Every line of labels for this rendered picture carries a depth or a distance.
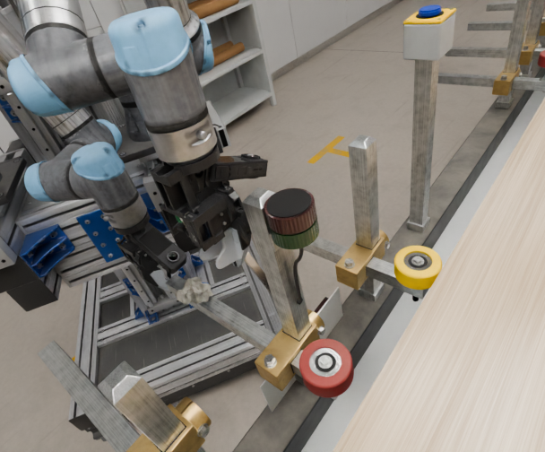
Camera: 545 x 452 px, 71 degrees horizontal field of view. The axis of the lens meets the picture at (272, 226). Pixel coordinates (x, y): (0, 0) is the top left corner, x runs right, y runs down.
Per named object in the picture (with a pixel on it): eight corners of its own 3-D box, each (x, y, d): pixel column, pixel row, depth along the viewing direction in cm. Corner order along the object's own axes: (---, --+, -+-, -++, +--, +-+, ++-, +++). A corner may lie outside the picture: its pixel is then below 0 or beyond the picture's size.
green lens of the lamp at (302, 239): (262, 239, 48) (258, 227, 46) (290, 212, 51) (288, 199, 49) (300, 256, 44) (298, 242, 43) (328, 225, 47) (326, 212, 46)
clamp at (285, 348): (260, 376, 66) (253, 361, 63) (305, 320, 73) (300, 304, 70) (285, 394, 63) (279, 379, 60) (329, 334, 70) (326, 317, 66)
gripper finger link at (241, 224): (227, 244, 58) (211, 198, 52) (235, 238, 59) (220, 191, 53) (248, 255, 55) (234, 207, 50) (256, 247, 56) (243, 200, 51)
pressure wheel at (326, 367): (299, 402, 64) (287, 367, 57) (325, 364, 68) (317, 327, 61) (340, 430, 59) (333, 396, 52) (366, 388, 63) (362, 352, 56)
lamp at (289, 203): (287, 317, 58) (254, 209, 45) (307, 291, 61) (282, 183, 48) (318, 334, 55) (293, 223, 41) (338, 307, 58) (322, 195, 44)
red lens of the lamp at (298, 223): (257, 225, 46) (254, 211, 45) (287, 197, 49) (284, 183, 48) (297, 240, 43) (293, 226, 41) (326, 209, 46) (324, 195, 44)
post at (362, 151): (362, 312, 94) (347, 141, 64) (368, 302, 96) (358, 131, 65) (375, 318, 92) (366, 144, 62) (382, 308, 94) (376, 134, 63)
